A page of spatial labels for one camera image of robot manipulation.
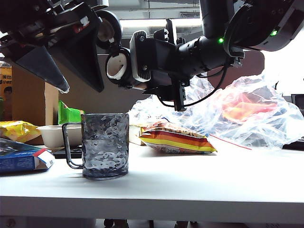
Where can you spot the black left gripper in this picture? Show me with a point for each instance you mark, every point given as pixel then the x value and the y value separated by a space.
pixel 47 21

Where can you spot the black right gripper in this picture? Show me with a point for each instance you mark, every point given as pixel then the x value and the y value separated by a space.
pixel 164 59

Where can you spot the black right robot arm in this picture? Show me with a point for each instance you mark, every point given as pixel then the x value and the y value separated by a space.
pixel 209 52

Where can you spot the brown desk partition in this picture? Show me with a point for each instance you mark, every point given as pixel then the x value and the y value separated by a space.
pixel 114 102

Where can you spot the striped red yellow snack bag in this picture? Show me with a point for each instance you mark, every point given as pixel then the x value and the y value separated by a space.
pixel 173 140

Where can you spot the green snack packet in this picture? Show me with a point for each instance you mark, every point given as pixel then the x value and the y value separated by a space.
pixel 67 115

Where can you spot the brown cardboard box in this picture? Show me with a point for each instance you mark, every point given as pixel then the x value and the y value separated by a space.
pixel 28 102

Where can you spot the yellow printed carton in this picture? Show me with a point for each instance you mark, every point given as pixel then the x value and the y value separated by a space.
pixel 6 80

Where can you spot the long ceiling light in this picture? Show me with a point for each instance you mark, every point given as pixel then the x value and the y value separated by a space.
pixel 142 23

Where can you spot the white paper bowl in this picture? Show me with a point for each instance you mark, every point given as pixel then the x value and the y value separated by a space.
pixel 51 137

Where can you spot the orange packet inside bag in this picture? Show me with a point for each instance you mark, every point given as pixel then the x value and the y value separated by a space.
pixel 244 109

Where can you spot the black flat tray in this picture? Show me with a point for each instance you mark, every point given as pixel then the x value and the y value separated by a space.
pixel 61 154

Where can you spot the clear crumpled plastic bag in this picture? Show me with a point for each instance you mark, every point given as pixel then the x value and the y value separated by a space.
pixel 261 133

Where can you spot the blue product box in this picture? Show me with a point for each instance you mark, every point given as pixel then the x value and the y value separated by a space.
pixel 16 161

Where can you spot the black monitor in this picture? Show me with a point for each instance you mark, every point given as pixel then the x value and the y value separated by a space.
pixel 298 103

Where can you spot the black keyboard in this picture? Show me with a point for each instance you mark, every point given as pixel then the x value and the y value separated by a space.
pixel 297 145

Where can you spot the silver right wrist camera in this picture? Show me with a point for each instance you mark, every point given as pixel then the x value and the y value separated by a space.
pixel 136 59

